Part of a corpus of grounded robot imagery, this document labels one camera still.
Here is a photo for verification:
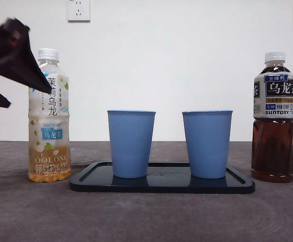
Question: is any jasmine oolong tea bottle white label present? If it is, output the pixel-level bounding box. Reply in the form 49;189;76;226
28;48;72;183

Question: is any dark oolong tea bottle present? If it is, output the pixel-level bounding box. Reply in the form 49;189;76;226
251;50;293;183

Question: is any blue ribbed cup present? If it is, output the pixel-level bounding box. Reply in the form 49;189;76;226
107;109;157;179
182;109;234;179

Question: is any dark blue rectangular tray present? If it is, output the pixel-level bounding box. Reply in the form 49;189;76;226
69;161;256;194

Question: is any white wall power outlet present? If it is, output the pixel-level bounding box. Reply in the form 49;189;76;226
67;0;91;22

